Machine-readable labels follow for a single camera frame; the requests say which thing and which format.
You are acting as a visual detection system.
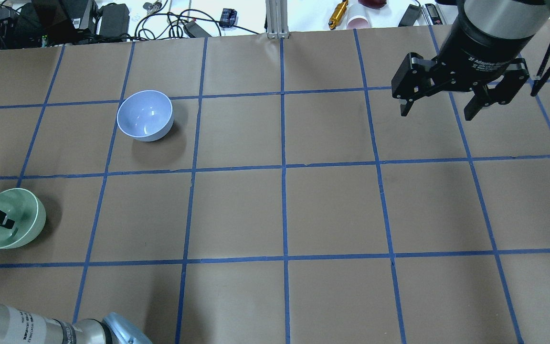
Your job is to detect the pink cup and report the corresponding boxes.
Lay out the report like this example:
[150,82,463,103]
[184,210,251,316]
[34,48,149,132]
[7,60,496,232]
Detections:
[345,12,372,29]

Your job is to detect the black electronics pile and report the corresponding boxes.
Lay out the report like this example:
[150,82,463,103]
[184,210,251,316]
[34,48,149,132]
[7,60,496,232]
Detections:
[0,0,131,50]

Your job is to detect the red mango fruit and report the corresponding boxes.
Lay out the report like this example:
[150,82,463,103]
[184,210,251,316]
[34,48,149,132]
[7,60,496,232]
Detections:
[358,0,388,10]

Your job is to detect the black power adapter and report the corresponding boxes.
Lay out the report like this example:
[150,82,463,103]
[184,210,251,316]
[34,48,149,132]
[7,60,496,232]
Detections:
[399,4,422,27]

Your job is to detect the green bowl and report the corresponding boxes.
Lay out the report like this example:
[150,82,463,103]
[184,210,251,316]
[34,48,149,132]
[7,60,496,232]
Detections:
[0,188,46,249]

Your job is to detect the aluminium frame post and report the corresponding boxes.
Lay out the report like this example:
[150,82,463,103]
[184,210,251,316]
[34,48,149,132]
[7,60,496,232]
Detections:
[265,0,289,39]

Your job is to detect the blue bowl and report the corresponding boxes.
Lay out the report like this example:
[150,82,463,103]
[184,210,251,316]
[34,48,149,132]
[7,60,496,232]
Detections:
[116,90,174,142]

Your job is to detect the gold metal tool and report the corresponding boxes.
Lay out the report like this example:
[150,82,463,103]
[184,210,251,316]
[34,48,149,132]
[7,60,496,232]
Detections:
[328,0,349,30]

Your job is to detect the small blue black device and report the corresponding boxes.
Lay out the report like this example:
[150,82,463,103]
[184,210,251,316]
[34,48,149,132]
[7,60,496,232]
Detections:
[219,8,238,28]

